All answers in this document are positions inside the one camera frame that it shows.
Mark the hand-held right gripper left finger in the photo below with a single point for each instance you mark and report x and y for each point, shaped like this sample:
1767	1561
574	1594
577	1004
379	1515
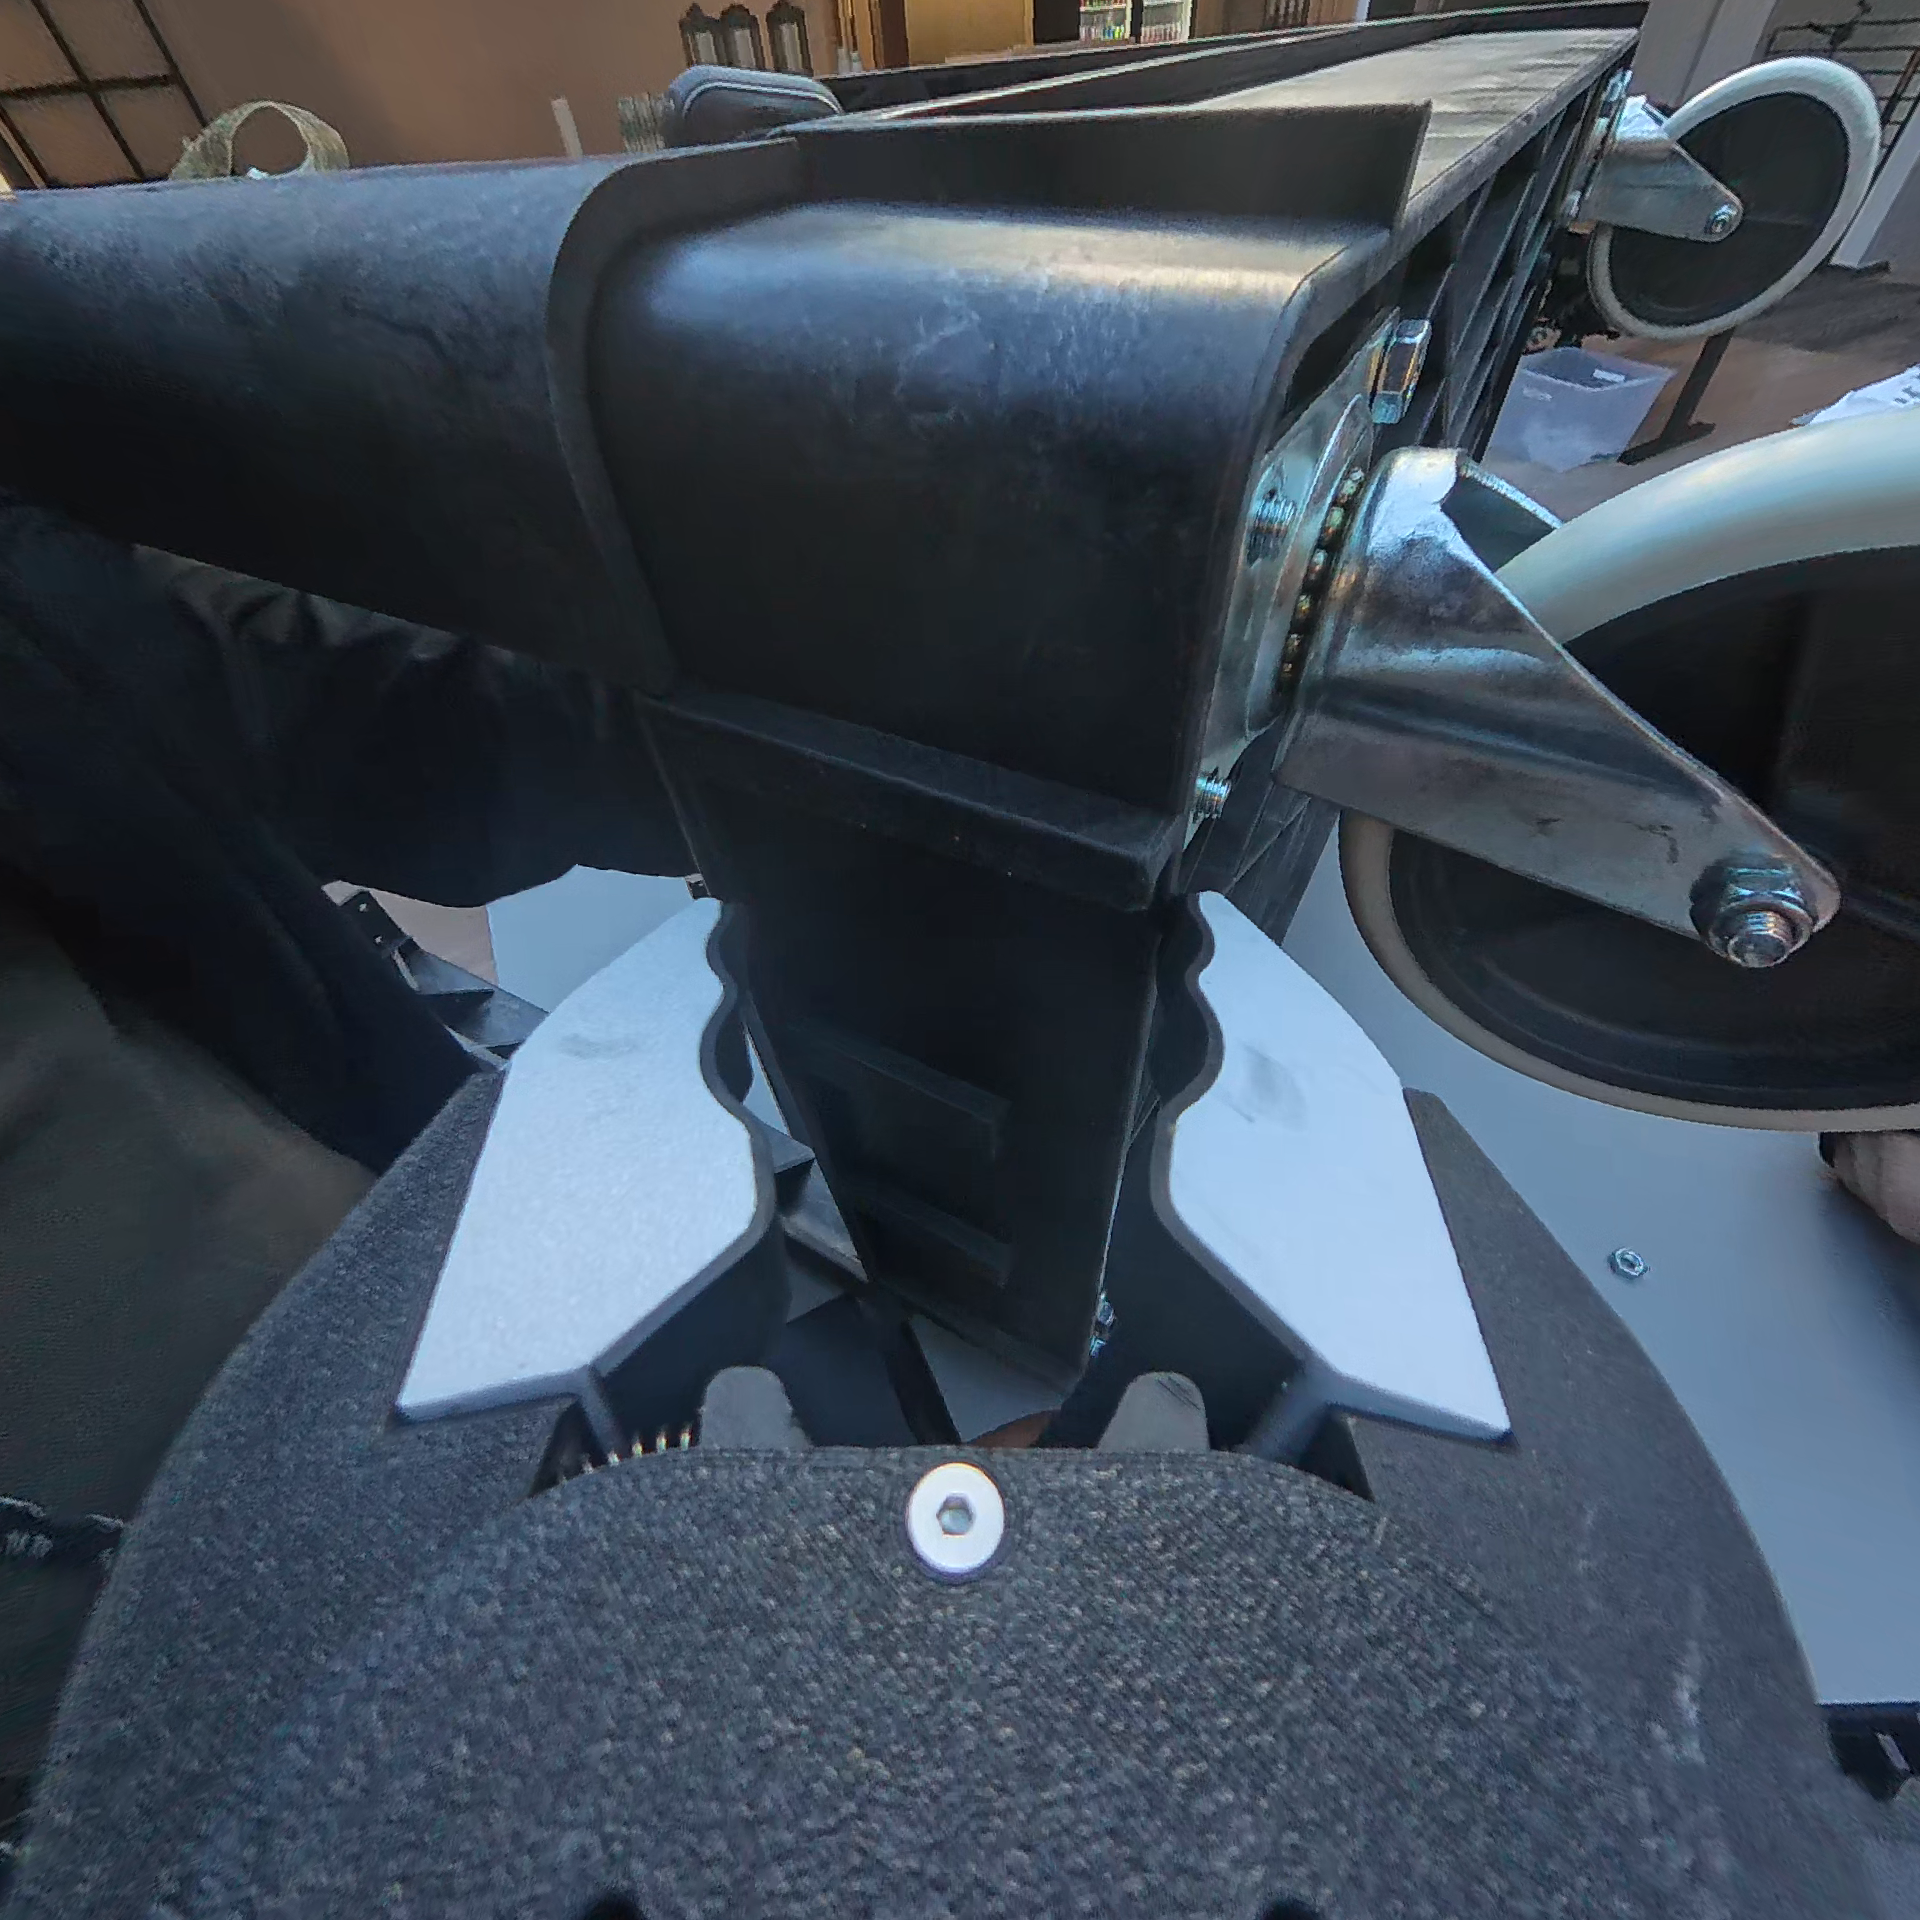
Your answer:
600	1170

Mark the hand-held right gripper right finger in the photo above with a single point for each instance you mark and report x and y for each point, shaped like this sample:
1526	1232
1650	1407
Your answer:
1321	1201

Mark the black plastic utility cart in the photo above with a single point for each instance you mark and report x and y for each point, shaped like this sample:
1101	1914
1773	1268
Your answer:
929	524

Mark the large white-tyred caster wheel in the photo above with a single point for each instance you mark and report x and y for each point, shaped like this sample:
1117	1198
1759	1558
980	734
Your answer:
1501	721
1741	181

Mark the clear plastic storage box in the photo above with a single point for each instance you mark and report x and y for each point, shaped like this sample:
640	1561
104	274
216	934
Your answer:
1584	401

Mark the white papers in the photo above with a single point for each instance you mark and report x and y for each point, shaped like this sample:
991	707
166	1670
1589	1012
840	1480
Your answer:
1867	404

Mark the dark arched wall boards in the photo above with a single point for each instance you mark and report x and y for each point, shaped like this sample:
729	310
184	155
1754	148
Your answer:
743	31

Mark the black metal bracket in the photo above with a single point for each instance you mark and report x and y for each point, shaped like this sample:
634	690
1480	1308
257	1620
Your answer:
434	975

